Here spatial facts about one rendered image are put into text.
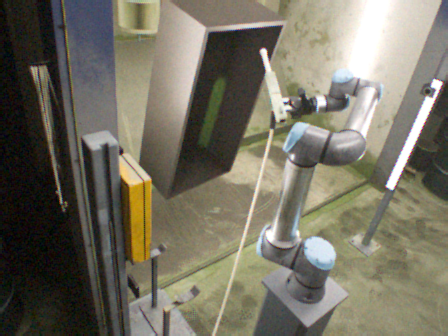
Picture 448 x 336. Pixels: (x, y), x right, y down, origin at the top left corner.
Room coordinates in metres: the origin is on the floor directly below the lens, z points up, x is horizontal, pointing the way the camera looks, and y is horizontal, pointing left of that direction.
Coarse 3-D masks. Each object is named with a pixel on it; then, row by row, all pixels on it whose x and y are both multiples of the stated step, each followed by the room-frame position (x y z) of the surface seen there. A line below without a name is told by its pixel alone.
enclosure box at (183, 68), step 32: (192, 0) 1.95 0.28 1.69; (224, 0) 2.10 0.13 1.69; (160, 32) 1.89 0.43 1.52; (192, 32) 1.72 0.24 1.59; (224, 32) 2.29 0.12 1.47; (256, 32) 2.24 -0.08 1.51; (160, 64) 1.89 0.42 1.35; (192, 64) 1.71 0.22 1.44; (224, 64) 2.39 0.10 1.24; (256, 64) 2.21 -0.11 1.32; (160, 96) 1.88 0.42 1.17; (192, 96) 1.72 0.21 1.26; (224, 96) 2.37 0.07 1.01; (256, 96) 2.16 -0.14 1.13; (160, 128) 1.88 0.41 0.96; (192, 128) 2.35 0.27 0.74; (224, 128) 2.35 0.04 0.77; (160, 160) 1.87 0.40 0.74; (192, 160) 2.27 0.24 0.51; (224, 160) 2.31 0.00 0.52; (160, 192) 1.86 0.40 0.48
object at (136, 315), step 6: (162, 294) 0.86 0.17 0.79; (144, 300) 0.83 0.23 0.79; (150, 300) 0.83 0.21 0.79; (168, 300) 0.84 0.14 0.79; (132, 306) 0.79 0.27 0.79; (138, 306) 0.79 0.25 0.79; (132, 312) 0.77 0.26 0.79; (138, 312) 0.77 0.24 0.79; (132, 318) 0.74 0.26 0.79; (138, 318) 0.74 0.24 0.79; (144, 318) 0.75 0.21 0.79; (180, 318) 0.77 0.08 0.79; (132, 324) 0.72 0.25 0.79; (138, 324) 0.72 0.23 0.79; (144, 324) 0.72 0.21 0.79; (186, 324) 0.75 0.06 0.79; (132, 330) 0.69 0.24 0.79; (138, 330) 0.70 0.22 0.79; (144, 330) 0.70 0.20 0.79; (150, 330) 0.70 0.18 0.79; (192, 330) 0.73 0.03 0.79
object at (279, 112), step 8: (264, 48) 1.90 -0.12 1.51; (264, 56) 1.85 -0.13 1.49; (264, 64) 1.81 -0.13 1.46; (272, 72) 1.73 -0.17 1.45; (272, 80) 1.68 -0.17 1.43; (272, 88) 1.63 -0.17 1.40; (272, 96) 1.59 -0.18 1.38; (280, 96) 1.59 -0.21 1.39; (272, 104) 1.57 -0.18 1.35; (280, 104) 1.54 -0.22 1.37; (272, 112) 1.60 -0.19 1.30; (280, 112) 1.49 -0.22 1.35; (272, 120) 1.61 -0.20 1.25; (280, 120) 1.47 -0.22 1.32; (272, 128) 1.64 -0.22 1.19
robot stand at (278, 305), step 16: (288, 272) 1.20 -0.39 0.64; (272, 288) 1.09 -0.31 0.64; (336, 288) 1.14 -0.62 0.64; (272, 304) 1.07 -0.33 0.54; (288, 304) 1.01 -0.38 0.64; (304, 304) 1.02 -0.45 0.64; (320, 304) 1.03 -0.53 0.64; (336, 304) 1.04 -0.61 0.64; (272, 320) 1.05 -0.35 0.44; (288, 320) 0.99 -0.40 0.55; (304, 320) 0.94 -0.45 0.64; (320, 320) 1.01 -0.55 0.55
